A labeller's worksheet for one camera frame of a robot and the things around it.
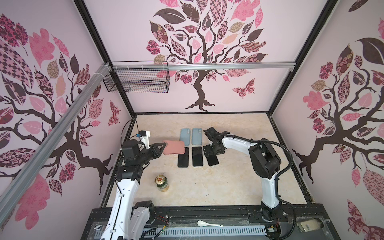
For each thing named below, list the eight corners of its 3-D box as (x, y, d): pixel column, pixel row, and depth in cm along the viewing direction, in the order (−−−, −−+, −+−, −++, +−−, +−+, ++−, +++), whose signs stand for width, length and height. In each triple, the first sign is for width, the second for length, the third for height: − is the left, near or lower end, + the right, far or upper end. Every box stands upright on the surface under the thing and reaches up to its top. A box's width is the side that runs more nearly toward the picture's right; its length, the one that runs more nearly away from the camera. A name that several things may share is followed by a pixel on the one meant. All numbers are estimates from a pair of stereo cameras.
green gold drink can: (158, 192, 83) (153, 185, 74) (159, 181, 87) (155, 174, 78) (168, 192, 83) (165, 185, 74) (169, 181, 87) (166, 174, 78)
